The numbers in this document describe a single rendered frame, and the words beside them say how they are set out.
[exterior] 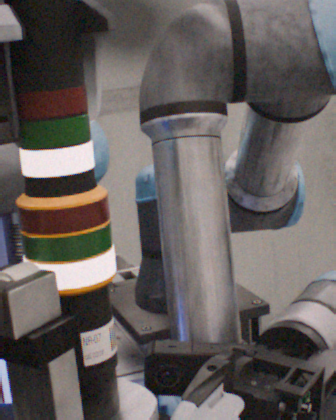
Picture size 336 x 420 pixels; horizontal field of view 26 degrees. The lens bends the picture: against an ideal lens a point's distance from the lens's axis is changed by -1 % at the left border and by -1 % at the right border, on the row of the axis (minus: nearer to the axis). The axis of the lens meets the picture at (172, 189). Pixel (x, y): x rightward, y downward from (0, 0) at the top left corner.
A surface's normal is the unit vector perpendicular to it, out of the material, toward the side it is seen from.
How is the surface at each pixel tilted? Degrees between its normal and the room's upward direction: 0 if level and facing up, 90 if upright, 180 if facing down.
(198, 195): 72
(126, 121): 90
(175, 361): 96
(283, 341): 90
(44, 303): 90
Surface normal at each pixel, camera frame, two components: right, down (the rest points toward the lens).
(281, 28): 0.02, -0.14
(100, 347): 0.61, 0.12
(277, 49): 0.05, 0.20
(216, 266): 0.44, -0.13
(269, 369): -0.51, 0.23
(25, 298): 0.84, 0.05
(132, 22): 0.38, 0.17
